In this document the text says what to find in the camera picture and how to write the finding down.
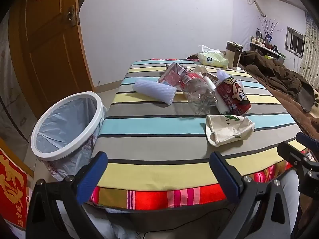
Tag crushed cream paper cup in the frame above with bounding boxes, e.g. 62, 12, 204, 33
206, 115, 255, 147

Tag window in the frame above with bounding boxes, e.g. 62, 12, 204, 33
285, 26, 306, 59

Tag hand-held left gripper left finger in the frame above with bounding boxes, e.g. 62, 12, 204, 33
26, 151, 108, 239

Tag white round trash bin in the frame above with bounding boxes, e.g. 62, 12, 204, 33
30, 91, 108, 182

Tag small white foam net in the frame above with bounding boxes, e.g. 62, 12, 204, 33
216, 68, 230, 80

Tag purple dried branches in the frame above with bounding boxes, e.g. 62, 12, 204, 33
258, 15, 285, 40

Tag red cartoon drink can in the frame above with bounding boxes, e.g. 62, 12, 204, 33
215, 76, 252, 116

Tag red gift box gold lettering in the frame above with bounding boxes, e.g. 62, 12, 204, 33
0, 149, 28, 229

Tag clear plastic bottle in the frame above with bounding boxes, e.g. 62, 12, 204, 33
181, 72, 218, 115

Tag beige and brown thermos cup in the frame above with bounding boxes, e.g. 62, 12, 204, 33
225, 40, 243, 70

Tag white wall pipe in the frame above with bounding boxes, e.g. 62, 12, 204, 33
245, 0, 266, 18

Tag leaf print curtain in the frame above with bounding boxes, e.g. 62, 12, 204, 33
299, 11, 319, 90

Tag wooden door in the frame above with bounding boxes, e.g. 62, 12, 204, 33
7, 0, 95, 105

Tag translucent printed wardrobe cover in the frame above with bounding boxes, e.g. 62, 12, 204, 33
0, 17, 35, 160

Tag tan fleece blanket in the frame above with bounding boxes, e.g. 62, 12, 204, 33
249, 75, 319, 145

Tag crumpled brown print snack bag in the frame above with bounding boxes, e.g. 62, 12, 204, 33
194, 65, 217, 80

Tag pale blue bin liner bag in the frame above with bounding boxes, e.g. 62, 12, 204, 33
36, 97, 99, 182

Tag cluttered side table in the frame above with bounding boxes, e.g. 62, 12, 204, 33
249, 28, 286, 64

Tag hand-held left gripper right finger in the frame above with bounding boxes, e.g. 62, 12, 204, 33
209, 151, 291, 239

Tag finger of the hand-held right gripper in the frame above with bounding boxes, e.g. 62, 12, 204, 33
296, 132, 319, 155
277, 141, 319, 177

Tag pale green tissue pack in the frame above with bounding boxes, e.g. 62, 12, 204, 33
198, 44, 229, 68

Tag red medicine box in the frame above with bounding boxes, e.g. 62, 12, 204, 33
158, 68, 182, 86

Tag white foam net sleeve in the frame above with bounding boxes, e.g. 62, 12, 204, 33
132, 78, 177, 105

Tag metal door lock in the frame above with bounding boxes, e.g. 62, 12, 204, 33
65, 5, 81, 28

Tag red striped cloth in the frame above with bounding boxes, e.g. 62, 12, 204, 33
88, 159, 309, 211

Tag person's white trousers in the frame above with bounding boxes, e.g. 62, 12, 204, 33
56, 172, 301, 239

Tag pastel striped tablecloth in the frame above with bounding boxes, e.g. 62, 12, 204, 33
88, 59, 308, 211

